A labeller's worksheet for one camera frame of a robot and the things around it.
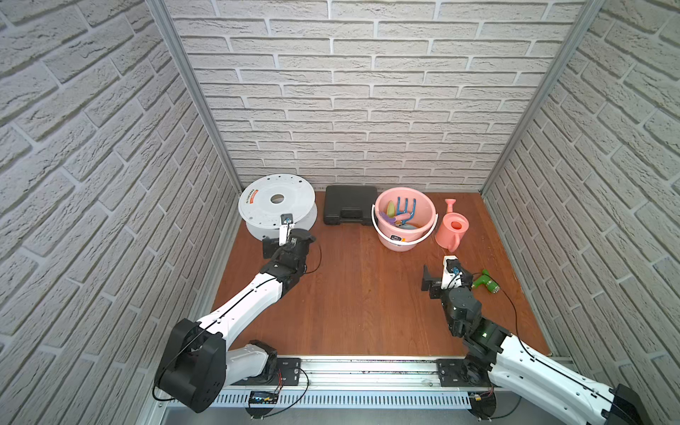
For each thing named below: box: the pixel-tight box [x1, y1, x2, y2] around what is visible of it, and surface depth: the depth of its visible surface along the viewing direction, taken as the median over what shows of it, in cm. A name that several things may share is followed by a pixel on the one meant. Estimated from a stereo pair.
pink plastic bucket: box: [370, 186, 440, 253], surface depth 94 cm
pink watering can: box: [434, 198, 471, 253], surface depth 97 cm
